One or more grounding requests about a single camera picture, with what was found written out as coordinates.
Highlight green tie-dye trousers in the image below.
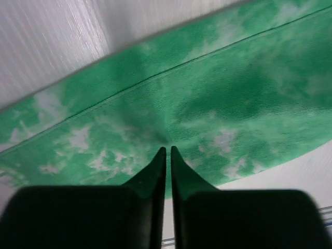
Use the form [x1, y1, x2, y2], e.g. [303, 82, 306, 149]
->
[1, 1, 331, 189]

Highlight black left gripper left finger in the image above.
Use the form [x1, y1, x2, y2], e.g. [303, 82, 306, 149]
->
[1, 147, 166, 248]

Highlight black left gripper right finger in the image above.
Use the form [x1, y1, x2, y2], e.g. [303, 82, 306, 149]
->
[171, 147, 331, 248]

